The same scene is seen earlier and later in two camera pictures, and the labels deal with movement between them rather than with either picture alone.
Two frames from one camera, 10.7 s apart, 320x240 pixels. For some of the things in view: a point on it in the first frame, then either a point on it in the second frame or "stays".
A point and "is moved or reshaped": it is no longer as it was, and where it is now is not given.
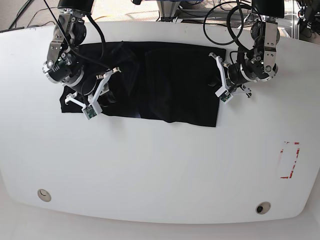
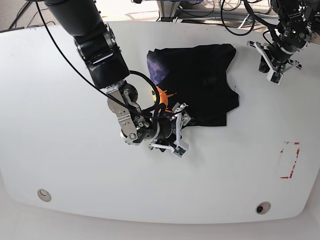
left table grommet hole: [44, 195] stays
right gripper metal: [260, 64] -> [295, 32]
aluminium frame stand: [167, 9] stays
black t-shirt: [169, 83] is moved or reshaped
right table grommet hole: [263, 207] stays
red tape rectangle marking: [296, 158] stays
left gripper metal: [63, 64] -> [136, 126]
